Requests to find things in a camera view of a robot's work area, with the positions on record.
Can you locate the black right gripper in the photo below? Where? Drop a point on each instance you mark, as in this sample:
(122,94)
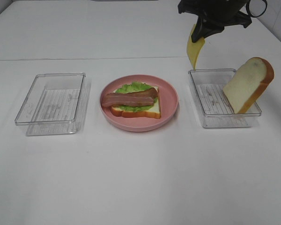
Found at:
(214,15)

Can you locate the yellow cheese slice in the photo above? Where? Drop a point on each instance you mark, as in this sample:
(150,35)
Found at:
(193,48)

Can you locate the white bread slice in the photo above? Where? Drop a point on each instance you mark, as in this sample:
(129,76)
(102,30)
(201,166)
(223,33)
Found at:
(135,114)
(248,84)

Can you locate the brown bacon strip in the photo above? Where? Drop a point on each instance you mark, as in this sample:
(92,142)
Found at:
(151,92)

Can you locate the green lettuce leaf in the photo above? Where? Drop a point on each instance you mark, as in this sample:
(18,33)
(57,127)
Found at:
(136,87)

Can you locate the pink ham strip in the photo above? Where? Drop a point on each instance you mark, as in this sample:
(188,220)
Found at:
(126,99)

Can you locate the clear plastic right tray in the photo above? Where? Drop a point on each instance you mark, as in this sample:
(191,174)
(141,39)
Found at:
(212,106)

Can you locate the clear plastic tray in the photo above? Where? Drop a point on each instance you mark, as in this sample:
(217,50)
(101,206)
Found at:
(212,106)
(55,104)

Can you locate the pink round plate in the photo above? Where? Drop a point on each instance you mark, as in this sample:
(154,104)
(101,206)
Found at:
(168,104)

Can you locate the clear plastic left tray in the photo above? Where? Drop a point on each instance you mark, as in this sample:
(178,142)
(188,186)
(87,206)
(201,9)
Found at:
(55,104)

